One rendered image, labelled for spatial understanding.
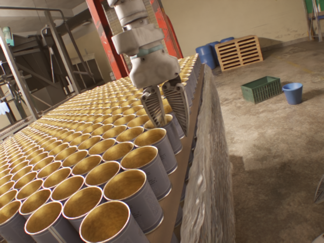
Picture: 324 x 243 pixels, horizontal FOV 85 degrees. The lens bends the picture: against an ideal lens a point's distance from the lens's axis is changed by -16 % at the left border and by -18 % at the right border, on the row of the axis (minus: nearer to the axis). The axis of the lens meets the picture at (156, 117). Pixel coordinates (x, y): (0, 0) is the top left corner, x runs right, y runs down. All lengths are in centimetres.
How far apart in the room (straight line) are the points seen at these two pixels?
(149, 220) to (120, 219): 4
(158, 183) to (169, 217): 6
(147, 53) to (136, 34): 6
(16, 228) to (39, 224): 6
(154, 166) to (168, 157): 8
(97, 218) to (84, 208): 7
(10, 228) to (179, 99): 40
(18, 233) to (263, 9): 938
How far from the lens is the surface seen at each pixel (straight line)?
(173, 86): 44
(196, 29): 914
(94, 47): 1068
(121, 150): 45
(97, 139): 56
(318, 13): 896
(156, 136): 45
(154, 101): 45
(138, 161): 40
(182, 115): 45
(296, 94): 336
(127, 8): 41
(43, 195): 45
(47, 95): 496
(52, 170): 55
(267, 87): 378
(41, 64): 506
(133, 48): 34
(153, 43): 40
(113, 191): 34
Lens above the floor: 134
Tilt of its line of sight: 17 degrees down
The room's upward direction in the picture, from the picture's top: 20 degrees counter-clockwise
